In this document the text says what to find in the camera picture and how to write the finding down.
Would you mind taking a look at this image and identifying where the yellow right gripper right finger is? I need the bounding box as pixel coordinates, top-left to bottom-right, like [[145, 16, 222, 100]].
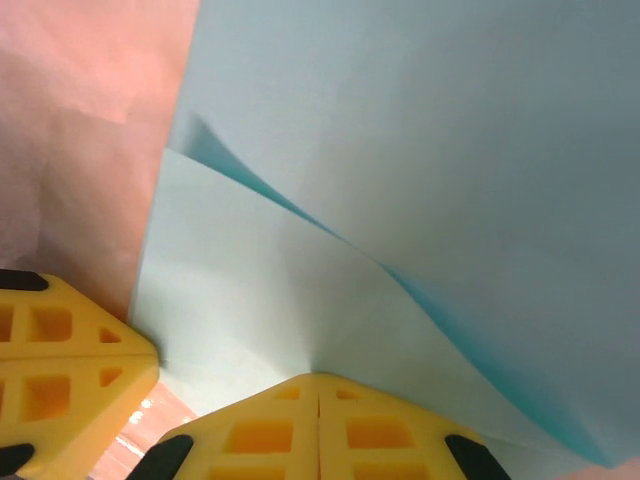
[[317, 372, 514, 480]]

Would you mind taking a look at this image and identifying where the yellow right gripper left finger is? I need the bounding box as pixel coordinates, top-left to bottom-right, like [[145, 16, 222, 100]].
[[132, 372, 320, 480]]

